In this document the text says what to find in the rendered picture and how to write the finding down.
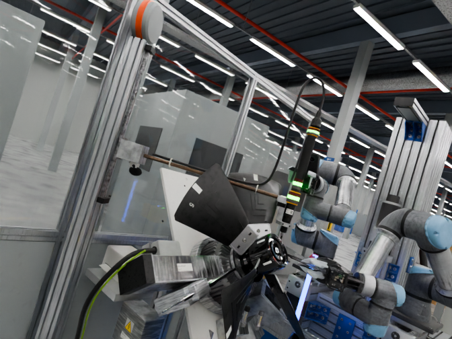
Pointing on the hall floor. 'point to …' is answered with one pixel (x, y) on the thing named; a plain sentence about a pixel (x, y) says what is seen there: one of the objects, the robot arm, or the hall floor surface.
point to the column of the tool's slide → (135, 52)
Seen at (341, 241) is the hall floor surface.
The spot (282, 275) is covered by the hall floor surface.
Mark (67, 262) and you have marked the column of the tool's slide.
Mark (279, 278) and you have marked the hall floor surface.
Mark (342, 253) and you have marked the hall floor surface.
